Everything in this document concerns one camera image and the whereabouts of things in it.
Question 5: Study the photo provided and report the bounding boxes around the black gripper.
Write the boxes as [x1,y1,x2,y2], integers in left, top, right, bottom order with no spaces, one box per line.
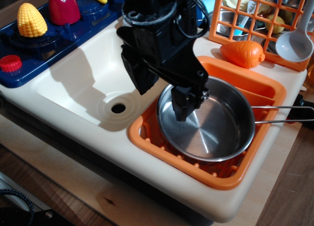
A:
[117,0,209,122]

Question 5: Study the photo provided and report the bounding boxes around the stainless steel pan wire handle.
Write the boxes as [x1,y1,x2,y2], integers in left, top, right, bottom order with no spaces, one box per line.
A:
[156,75,314,163]

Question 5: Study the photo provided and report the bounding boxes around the black clamp right edge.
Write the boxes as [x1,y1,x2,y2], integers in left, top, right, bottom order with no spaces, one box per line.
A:
[288,94,314,129]

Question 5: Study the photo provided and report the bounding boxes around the light blue plastic cup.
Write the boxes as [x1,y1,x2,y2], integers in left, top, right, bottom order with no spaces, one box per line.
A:
[196,0,215,25]

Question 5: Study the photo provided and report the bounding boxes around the navy blue toy stove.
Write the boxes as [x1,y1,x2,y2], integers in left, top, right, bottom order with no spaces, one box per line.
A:
[0,0,124,88]

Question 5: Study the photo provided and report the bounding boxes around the red stove knob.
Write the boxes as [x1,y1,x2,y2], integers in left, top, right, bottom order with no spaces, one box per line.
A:
[0,54,22,73]

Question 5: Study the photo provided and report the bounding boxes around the black braided cable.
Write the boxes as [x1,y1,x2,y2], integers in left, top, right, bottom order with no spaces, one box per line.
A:
[0,188,35,226]

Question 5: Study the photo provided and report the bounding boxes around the orange plastic drying rack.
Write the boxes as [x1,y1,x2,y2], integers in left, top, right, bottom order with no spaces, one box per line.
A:
[129,56,286,190]

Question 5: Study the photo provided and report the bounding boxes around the red toy pepper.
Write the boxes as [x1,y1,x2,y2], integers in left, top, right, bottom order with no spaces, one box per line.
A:
[48,0,80,25]

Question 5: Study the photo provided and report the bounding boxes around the orange toy carrot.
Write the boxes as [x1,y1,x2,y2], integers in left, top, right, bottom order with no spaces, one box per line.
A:
[220,41,265,69]

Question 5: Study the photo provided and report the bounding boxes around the yellow toy corn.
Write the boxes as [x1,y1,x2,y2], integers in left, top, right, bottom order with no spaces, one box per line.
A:
[17,3,48,38]

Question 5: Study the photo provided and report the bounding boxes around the grey plastic ladle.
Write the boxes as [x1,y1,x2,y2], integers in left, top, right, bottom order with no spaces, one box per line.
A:
[275,0,314,62]

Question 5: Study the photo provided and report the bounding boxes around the orange lattice basket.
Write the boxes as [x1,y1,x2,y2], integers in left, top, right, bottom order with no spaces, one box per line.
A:
[213,0,309,72]

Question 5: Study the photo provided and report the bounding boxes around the cream toy sink unit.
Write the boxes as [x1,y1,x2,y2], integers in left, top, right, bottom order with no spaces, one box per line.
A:
[0,5,308,224]

